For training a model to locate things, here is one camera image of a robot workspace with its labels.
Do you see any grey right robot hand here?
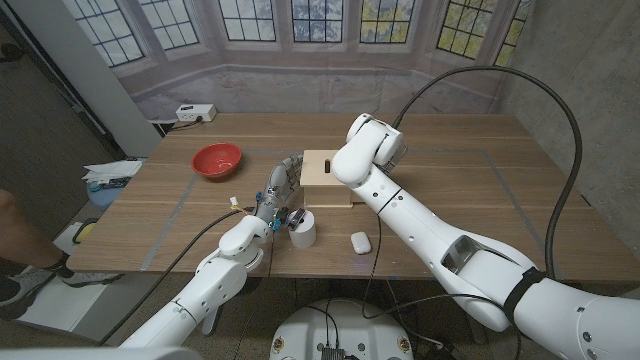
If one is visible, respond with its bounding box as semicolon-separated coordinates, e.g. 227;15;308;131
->
380;137;408;174

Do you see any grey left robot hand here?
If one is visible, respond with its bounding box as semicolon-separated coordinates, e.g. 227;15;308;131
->
252;153;305;231

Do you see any wooden slotted drawer base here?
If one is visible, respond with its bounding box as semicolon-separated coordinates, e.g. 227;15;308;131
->
299;149;354;209

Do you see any small black clip device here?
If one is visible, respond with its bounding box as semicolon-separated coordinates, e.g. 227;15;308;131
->
286;207;307;231

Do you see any white cylinder roll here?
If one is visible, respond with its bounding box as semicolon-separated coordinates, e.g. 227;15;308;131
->
289;209;317;250

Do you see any red bowl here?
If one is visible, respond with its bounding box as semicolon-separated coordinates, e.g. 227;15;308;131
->
191;142;244;180

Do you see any white earbuds case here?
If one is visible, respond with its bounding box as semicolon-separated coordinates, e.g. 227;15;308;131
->
350;231;373;256

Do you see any printed window backdrop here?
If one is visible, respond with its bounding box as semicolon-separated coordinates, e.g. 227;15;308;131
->
62;0;536;121

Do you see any white power strip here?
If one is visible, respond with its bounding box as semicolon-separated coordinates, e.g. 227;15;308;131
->
175;103;218;124

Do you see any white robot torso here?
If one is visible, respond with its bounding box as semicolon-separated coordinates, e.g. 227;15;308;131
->
269;298;415;360

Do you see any grey table leg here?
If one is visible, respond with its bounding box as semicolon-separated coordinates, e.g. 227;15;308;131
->
202;307;222;337

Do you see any stack of white papers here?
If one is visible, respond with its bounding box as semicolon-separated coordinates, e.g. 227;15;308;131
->
82;159;144;184

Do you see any blue round stool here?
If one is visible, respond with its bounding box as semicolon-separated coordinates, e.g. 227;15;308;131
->
87;179;132;211

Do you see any yellow black floor object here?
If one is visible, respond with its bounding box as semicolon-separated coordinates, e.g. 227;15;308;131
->
72;217;100;246

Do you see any grey black sneaker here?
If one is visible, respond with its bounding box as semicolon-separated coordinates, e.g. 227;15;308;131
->
58;269;124;289
0;265;59;321

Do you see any white floor mat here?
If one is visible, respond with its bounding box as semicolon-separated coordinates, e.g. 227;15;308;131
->
17;219;144;331

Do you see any person's bare leg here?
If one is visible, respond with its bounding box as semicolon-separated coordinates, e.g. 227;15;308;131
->
0;187;76;279

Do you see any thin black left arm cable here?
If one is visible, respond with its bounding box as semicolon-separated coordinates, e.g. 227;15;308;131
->
266;230;276;279

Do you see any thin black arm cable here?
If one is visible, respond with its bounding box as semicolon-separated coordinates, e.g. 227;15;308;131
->
360;215;524;360
266;230;276;279

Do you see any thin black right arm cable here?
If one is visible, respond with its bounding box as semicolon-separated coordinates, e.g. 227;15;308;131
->
360;215;524;360

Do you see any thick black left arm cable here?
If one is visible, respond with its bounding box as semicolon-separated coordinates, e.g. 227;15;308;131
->
97;207;257;347

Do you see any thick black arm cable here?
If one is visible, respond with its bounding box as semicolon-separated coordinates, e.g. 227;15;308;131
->
392;65;584;280
97;207;257;347

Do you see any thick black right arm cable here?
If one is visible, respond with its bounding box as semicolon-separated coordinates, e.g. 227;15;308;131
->
392;65;584;280

